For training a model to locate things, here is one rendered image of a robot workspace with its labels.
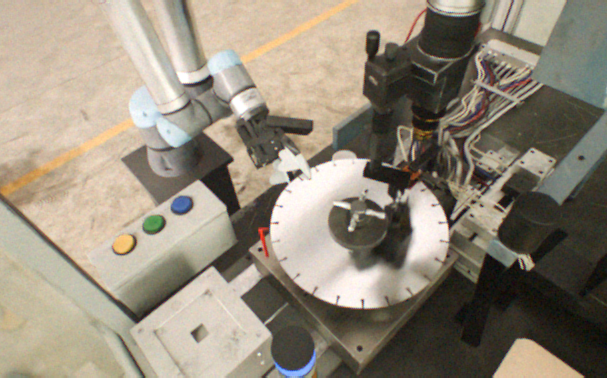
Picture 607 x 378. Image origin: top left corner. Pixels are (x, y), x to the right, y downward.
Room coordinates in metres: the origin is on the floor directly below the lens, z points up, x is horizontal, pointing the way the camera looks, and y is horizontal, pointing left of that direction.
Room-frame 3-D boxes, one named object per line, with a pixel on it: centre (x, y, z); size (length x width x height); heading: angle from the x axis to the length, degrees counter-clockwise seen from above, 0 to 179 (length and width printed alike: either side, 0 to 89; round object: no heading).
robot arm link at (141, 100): (0.83, 0.34, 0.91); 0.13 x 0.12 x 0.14; 131
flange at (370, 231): (0.40, -0.11, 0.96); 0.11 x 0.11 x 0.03
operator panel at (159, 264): (0.47, 0.30, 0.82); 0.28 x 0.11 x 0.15; 127
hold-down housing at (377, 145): (0.46, -0.15, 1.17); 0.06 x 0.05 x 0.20; 118
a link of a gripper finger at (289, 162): (0.55, 0.00, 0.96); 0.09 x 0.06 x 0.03; 28
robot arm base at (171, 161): (0.83, 0.35, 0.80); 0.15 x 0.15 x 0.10
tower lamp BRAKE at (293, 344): (0.12, 0.02, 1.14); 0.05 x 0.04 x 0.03; 37
